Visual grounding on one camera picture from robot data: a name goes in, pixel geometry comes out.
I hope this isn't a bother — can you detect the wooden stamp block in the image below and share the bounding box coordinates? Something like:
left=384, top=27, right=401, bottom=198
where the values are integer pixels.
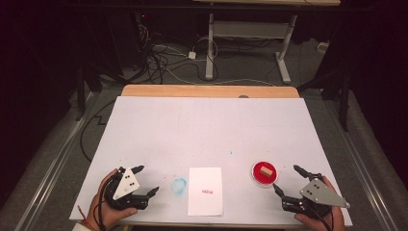
left=258, top=166, right=273, bottom=179

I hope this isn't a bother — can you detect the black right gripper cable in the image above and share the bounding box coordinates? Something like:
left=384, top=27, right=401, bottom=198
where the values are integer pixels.
left=304, top=198, right=335, bottom=231

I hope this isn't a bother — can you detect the red string bracelet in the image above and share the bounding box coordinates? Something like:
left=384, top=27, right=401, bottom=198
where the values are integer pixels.
left=76, top=205, right=97, bottom=231

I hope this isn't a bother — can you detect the white-framed desk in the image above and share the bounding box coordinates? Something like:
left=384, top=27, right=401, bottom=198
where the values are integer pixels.
left=191, top=0, right=342, bottom=85

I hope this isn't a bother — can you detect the person's left hand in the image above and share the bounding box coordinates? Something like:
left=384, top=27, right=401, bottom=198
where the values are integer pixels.
left=84, top=168, right=140, bottom=231

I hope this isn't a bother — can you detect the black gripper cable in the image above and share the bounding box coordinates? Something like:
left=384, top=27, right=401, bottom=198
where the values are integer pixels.
left=304, top=198, right=335, bottom=231
left=95, top=175, right=120, bottom=231

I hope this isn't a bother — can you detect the person's right hand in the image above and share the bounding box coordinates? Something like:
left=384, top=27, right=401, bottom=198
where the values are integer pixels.
left=293, top=175, right=346, bottom=231

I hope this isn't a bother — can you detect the white paper sheet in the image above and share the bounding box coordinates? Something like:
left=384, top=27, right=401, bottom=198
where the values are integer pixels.
left=187, top=167, right=224, bottom=217

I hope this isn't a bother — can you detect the white board mat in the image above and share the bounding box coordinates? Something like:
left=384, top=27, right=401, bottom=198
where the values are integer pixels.
left=69, top=95, right=354, bottom=227

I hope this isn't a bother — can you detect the thin black floor cable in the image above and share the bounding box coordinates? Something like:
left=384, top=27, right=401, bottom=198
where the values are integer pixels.
left=79, top=100, right=117, bottom=163

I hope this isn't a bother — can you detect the clear blue-tinted ring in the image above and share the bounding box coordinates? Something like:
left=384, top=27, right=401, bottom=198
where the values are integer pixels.
left=169, top=177, right=188, bottom=195

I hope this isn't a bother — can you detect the round red ink pad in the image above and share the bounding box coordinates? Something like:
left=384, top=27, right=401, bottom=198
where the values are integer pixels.
left=251, top=161, right=279, bottom=188

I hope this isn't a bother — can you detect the white floor box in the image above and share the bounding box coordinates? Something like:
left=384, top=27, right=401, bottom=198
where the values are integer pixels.
left=316, top=40, right=331, bottom=55

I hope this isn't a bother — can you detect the black metal stand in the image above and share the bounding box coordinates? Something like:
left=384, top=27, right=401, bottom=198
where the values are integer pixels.
left=296, top=18, right=352, bottom=133
left=74, top=13, right=129, bottom=122

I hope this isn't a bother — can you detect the bundle of black floor cables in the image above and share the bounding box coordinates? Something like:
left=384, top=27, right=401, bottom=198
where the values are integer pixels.
left=129, top=23, right=222, bottom=85

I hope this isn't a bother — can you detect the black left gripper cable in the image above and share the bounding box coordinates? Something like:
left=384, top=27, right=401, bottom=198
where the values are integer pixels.
left=95, top=175, right=120, bottom=231

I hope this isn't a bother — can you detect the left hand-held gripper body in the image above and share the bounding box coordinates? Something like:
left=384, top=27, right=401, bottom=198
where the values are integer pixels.
left=104, top=166, right=150, bottom=212

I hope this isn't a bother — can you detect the aluminium rail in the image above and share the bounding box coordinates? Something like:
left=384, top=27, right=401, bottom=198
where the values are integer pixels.
left=322, top=99, right=400, bottom=231
left=13, top=91, right=98, bottom=231

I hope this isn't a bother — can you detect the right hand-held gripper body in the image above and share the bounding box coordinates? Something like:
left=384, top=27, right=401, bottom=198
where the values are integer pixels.
left=280, top=177, right=351, bottom=219

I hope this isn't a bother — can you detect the white floor cable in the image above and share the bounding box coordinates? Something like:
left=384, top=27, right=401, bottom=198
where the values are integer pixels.
left=165, top=66, right=277, bottom=88

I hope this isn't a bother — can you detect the wooden table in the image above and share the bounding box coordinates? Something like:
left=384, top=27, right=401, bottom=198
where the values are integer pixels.
left=109, top=84, right=319, bottom=230

